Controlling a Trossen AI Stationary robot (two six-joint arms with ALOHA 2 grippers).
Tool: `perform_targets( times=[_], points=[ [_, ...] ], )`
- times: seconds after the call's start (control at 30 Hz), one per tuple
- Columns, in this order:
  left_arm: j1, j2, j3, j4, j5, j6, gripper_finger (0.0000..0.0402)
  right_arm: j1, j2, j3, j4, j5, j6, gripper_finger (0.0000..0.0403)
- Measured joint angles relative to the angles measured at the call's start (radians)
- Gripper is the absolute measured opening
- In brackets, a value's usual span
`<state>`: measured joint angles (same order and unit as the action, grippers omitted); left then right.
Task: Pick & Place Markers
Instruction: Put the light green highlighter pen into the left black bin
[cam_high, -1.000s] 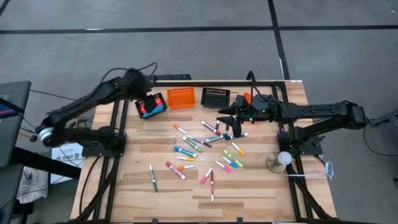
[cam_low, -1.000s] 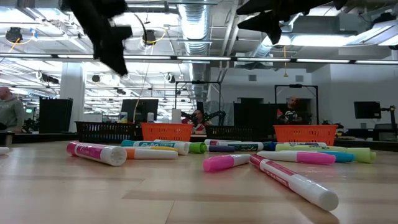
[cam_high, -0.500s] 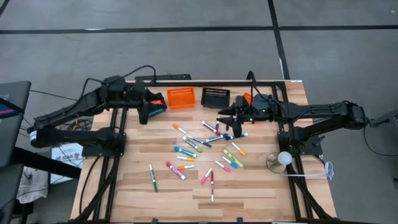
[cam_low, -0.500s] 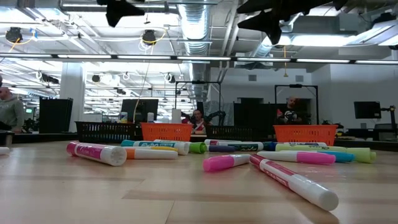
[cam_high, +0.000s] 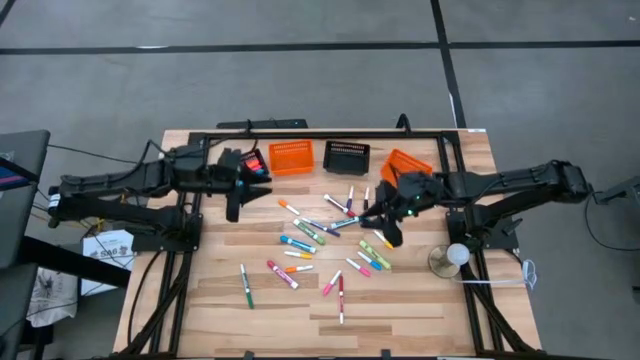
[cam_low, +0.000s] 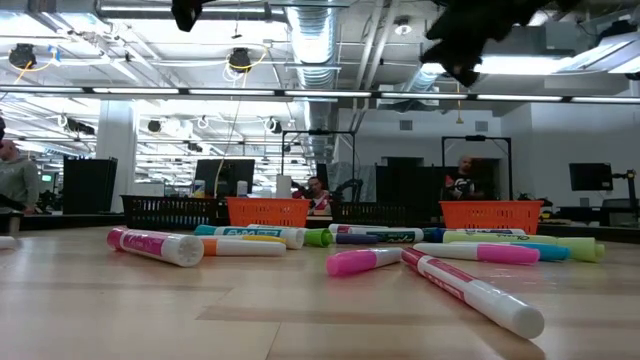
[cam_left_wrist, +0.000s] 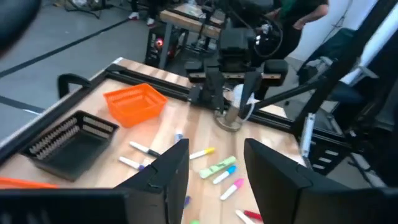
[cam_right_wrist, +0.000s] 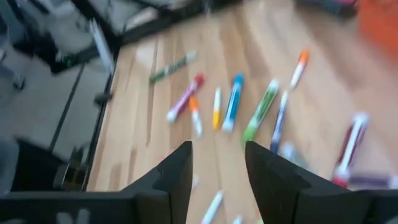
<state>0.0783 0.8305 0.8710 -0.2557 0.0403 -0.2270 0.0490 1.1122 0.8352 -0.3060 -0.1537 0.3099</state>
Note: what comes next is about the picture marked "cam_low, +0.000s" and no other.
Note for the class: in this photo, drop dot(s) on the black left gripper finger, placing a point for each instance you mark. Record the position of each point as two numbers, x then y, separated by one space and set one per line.
187 12

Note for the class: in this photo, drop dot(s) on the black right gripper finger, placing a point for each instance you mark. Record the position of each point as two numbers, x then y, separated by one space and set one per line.
460 60
452 31

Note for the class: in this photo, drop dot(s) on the blue Expo marker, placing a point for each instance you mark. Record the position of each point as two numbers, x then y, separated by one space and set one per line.
434 233

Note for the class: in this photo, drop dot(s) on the maroon Expo marker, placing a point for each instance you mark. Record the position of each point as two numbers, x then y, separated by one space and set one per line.
342 229

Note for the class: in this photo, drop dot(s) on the yellow-green highlighter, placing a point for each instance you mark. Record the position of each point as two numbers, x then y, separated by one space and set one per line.
580 249

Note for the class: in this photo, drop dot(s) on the teal Expo marker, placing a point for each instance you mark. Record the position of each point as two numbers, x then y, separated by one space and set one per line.
240 231

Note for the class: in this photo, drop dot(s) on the light green Expo marker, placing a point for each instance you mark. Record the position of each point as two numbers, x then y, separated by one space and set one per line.
320 237

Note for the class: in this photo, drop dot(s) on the white marker pink cap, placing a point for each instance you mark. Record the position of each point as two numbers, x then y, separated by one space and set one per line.
505 254
350 262

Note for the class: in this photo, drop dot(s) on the long thin red marker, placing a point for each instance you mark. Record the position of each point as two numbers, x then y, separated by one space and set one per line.
475 292

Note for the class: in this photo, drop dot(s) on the magenta Expo marker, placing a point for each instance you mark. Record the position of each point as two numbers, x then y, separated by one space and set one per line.
150 245

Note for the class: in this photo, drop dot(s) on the black background robot arm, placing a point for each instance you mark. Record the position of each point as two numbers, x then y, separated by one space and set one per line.
350 187

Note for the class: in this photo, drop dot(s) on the person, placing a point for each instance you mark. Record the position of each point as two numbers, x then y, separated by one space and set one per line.
317 197
462 182
17 180

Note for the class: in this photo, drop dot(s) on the long LED light bar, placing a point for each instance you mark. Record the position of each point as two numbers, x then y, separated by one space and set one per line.
325 93

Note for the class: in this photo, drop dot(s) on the orange plastic basket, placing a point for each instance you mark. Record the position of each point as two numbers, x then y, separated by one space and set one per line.
267 212
490 217

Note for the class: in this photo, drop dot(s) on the black computer monitor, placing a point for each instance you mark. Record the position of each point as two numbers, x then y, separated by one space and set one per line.
590 176
230 175

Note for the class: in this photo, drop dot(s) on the black plastic basket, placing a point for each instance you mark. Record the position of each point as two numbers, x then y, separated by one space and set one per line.
375 212
170 212

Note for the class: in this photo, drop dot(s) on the white wipes canister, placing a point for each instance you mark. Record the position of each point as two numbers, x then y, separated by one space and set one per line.
199 189

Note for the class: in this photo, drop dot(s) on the white bottle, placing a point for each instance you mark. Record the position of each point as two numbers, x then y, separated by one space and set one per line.
242 188

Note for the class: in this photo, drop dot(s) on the black partition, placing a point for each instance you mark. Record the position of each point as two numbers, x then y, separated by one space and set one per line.
90 185

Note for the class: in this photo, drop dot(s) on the white paper towel roll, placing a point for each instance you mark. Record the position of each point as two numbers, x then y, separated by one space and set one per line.
284 186

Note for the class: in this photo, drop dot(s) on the long thin purple marker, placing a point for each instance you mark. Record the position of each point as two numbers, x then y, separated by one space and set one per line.
356 239

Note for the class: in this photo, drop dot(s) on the white marker blue cap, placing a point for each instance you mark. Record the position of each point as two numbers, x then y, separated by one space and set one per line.
550 252

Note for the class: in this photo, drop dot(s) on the white marker yellow cap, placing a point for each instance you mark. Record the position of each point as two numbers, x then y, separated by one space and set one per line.
265 239

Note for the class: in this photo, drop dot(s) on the white marker orange cap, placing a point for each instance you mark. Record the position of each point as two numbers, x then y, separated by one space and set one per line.
250 248

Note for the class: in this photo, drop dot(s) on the silver ventilation duct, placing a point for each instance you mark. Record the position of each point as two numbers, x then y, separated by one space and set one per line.
312 40

